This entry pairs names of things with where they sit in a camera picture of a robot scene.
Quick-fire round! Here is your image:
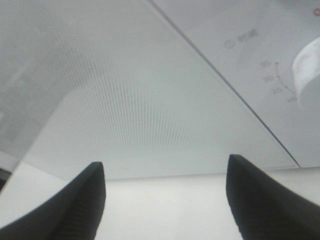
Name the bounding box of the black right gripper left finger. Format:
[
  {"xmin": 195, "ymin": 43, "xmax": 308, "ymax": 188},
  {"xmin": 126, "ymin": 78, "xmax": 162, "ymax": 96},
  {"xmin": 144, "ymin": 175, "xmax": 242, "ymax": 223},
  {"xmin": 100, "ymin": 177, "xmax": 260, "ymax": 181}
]
[{"xmin": 0, "ymin": 162, "xmax": 106, "ymax": 240}]

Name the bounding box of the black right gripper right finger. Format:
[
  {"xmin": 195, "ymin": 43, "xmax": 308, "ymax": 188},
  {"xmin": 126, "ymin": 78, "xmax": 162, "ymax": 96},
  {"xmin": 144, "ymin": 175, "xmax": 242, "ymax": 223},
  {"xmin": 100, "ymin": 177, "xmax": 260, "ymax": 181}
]
[{"xmin": 225, "ymin": 154, "xmax": 320, "ymax": 240}]

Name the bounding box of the white microwave door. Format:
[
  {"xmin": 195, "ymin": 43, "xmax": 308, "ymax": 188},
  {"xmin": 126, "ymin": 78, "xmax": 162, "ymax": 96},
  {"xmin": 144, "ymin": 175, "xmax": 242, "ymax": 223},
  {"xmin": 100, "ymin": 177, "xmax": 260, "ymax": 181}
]
[{"xmin": 0, "ymin": 0, "xmax": 298, "ymax": 180}]

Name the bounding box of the white timer knob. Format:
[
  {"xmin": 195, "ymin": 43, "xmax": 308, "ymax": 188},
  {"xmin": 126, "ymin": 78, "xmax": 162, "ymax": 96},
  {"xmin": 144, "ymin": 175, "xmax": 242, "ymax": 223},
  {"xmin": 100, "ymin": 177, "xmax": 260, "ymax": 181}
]
[{"xmin": 291, "ymin": 38, "xmax": 320, "ymax": 110}]

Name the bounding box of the white microwave oven body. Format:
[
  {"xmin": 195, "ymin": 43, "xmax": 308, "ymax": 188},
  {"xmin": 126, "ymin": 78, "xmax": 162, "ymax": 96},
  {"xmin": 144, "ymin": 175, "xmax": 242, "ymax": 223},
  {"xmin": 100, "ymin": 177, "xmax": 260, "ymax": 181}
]
[{"xmin": 151, "ymin": 0, "xmax": 320, "ymax": 168}]

